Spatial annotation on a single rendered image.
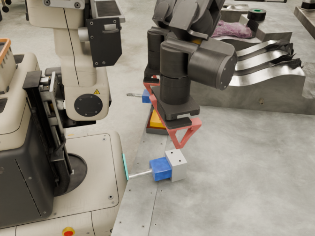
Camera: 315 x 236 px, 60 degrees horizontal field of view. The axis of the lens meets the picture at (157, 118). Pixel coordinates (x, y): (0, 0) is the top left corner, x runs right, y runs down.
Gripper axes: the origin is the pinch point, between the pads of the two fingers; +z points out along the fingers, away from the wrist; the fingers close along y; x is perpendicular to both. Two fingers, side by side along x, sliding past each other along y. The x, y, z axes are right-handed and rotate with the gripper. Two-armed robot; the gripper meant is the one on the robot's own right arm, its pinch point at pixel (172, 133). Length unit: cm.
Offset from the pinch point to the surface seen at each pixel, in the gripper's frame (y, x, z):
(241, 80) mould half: 21.9, -31.3, 3.7
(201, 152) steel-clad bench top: 4.3, -10.3, 12.5
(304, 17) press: 97, -126, 13
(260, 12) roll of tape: 64, -66, -3
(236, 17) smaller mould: 93, -73, 8
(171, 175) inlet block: -2.4, 0.7, 10.5
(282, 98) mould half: 13.2, -40.8, 6.9
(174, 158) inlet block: -0.3, -0.6, 7.2
